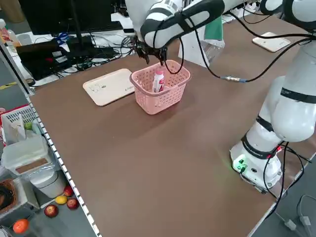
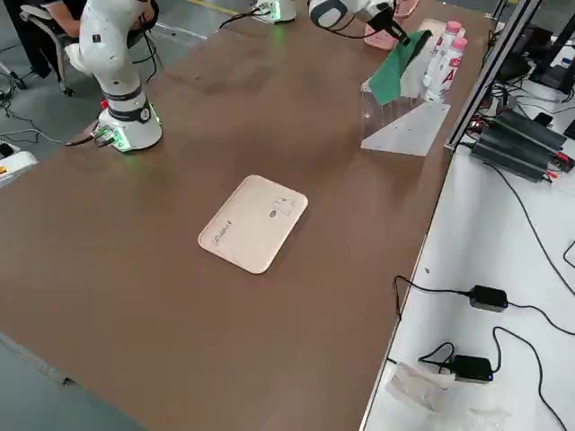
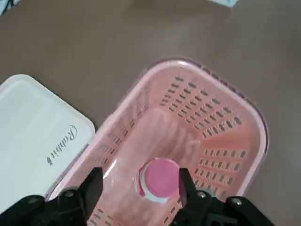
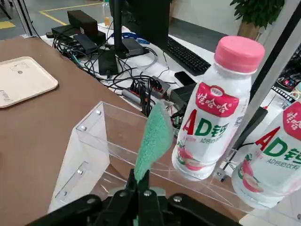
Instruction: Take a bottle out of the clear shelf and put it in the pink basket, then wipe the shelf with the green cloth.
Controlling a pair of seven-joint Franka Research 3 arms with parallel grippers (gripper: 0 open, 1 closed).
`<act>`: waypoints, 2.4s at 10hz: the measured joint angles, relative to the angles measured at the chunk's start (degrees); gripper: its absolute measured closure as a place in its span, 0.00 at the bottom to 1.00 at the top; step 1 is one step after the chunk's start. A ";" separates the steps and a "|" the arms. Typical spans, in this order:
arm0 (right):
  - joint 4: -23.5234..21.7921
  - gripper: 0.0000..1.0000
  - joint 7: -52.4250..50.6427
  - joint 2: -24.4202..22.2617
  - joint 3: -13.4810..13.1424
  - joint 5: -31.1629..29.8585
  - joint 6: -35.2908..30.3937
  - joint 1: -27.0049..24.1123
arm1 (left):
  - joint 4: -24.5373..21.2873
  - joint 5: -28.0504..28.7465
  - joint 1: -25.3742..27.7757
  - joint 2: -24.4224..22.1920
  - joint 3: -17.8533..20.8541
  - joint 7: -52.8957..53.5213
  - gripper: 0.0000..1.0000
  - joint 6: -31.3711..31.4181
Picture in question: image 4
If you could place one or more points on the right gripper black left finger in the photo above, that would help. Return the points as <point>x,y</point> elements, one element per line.
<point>105,212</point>

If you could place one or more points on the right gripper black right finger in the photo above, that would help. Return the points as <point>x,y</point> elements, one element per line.
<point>169,212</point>

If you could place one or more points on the green cloth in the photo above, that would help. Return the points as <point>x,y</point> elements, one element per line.
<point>155,136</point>

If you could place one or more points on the clear acrylic shelf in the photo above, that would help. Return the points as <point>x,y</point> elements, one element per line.
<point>82,153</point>

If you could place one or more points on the white bottle pink cap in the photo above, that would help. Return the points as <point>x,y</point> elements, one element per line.
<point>270,169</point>
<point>211,131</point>

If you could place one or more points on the black finned power supply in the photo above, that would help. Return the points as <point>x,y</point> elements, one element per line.
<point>182,94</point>

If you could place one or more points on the silver power strip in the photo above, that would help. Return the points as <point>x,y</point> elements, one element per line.
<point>162,86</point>

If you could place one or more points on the black phone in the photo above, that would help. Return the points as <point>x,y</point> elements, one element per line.
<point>184,77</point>

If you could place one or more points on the cream rabbit print tray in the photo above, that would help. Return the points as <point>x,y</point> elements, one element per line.
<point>26,82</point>

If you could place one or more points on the black keyboard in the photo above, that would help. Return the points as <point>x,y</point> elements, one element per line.
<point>188,57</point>

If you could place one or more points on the black equipment box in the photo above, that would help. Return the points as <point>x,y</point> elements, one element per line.
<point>82,22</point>

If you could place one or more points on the black monitor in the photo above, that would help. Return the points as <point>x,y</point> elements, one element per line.
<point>145,21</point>

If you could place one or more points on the green potted plant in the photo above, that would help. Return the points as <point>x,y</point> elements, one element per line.
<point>256,11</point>

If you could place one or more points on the aluminium frame post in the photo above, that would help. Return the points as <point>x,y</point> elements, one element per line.
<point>270,70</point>

